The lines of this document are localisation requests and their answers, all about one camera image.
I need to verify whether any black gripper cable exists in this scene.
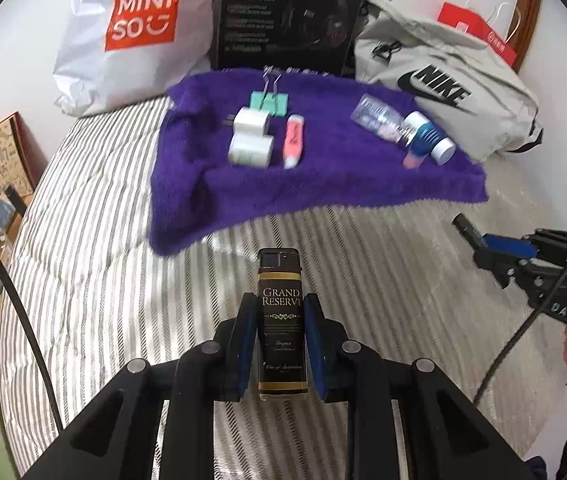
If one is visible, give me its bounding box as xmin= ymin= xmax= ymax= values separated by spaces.
xmin=473 ymin=220 xmax=567 ymax=413

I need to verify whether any clear pill bottle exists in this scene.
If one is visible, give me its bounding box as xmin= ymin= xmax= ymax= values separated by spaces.
xmin=352 ymin=94 xmax=425 ymax=169

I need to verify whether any green binder clip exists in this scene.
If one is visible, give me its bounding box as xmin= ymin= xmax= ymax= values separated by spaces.
xmin=249 ymin=66 xmax=289 ymax=116

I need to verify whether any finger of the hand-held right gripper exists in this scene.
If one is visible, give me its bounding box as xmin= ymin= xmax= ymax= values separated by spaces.
xmin=473 ymin=229 xmax=567 ymax=288

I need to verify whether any brown patterned box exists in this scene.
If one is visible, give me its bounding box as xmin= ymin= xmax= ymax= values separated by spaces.
xmin=0 ymin=114 xmax=36 ymax=198

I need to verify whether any white plug charger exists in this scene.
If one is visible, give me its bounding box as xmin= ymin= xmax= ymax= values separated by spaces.
xmin=223 ymin=107 xmax=270 ymax=136

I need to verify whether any blue bottle with white cap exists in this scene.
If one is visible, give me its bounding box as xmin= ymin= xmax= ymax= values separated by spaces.
xmin=411 ymin=120 xmax=457 ymax=166

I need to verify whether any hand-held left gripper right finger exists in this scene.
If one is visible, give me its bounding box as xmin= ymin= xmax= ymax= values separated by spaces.
xmin=305 ymin=293 xmax=534 ymax=480

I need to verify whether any pink highlighter pen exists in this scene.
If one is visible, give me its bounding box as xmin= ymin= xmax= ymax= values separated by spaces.
xmin=280 ymin=115 xmax=307 ymax=170

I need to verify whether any red paper bag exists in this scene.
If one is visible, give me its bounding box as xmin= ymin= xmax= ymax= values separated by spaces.
xmin=436 ymin=0 xmax=519 ymax=68

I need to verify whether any white cream jar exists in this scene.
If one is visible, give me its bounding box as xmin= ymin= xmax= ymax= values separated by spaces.
xmin=227 ymin=132 xmax=274 ymax=168

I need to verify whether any purple towel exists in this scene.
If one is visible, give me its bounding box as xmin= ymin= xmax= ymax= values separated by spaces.
xmin=147 ymin=69 xmax=489 ymax=256

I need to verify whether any black Grand Reserve bottle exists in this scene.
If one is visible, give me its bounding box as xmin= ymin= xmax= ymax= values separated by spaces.
xmin=256 ymin=248 xmax=309 ymax=403

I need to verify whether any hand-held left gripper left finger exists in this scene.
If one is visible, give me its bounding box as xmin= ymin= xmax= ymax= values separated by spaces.
xmin=23 ymin=291 xmax=260 ymax=480

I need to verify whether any white shopping bag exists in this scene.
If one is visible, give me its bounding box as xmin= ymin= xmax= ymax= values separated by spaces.
xmin=53 ymin=0 xmax=219 ymax=116

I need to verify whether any black product box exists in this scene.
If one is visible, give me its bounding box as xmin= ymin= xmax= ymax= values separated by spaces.
xmin=216 ymin=0 xmax=371 ymax=78

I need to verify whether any grey sports bag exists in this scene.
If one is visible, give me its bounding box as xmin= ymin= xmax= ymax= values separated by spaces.
xmin=353 ymin=0 xmax=544 ymax=161

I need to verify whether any wooden bed frame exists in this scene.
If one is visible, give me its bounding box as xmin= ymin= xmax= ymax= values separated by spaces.
xmin=511 ymin=0 xmax=545 ymax=73

